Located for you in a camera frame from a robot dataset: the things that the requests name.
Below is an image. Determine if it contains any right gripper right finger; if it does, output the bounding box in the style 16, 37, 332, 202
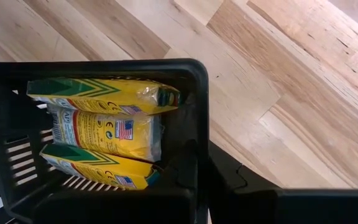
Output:
209, 141, 358, 224

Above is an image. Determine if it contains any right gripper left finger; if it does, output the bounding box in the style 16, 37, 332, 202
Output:
34, 139, 199, 224

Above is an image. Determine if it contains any yellow crayon box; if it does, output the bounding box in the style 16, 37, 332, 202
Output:
25, 77, 182, 116
39, 142, 162, 190
47, 104, 164, 163

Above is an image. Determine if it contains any black plastic slotted basket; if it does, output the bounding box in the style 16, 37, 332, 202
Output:
0, 58, 210, 224

